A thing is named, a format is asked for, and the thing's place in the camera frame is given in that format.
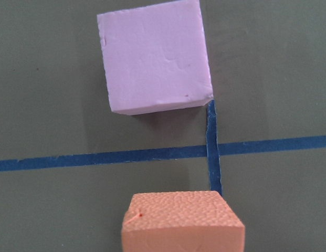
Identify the pink foam cube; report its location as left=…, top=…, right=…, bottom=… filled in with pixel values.
left=97, top=1, right=214, bottom=116

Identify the orange foam cube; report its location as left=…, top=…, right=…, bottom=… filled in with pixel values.
left=121, top=191, right=245, bottom=251

